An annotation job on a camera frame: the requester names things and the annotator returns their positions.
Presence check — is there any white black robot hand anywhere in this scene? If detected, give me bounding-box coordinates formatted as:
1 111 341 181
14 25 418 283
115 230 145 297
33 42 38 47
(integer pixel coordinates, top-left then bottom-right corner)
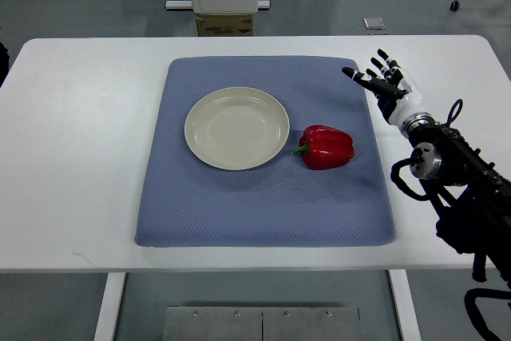
342 49 422 128

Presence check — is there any red bell pepper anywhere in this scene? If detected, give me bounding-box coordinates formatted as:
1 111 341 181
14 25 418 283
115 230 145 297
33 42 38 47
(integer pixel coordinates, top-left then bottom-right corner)
293 125 355 170

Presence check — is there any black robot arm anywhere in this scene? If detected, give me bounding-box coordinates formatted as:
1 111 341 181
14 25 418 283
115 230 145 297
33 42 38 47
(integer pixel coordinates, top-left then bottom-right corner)
390 100 510 283

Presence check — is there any grey floor socket plate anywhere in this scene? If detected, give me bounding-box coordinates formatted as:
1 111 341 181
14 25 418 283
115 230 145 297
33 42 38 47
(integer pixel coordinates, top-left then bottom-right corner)
362 17 386 30

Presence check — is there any cream round plate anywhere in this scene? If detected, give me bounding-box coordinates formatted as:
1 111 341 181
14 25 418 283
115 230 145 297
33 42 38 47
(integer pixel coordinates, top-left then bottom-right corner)
184 87 291 171

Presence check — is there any blue quilted mat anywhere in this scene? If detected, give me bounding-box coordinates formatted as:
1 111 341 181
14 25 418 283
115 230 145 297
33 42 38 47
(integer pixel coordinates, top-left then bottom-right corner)
135 56 395 247

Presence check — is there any right white table leg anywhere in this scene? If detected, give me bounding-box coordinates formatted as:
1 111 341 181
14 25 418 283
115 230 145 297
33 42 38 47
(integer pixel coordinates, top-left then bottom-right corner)
388 269 422 341

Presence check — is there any white table leg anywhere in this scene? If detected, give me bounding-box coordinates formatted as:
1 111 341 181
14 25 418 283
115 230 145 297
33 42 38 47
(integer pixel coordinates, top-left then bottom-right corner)
93 272 126 341
388 269 422 341

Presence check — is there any cardboard box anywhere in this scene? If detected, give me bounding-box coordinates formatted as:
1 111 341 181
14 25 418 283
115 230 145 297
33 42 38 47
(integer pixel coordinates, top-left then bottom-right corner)
196 14 254 37

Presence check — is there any left white table leg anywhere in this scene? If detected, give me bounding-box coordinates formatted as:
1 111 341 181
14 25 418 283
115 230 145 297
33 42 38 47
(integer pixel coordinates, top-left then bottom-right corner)
93 272 126 341

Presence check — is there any dark object at left edge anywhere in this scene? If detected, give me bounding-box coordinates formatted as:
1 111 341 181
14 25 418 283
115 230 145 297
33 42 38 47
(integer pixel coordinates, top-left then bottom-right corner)
0 43 10 86

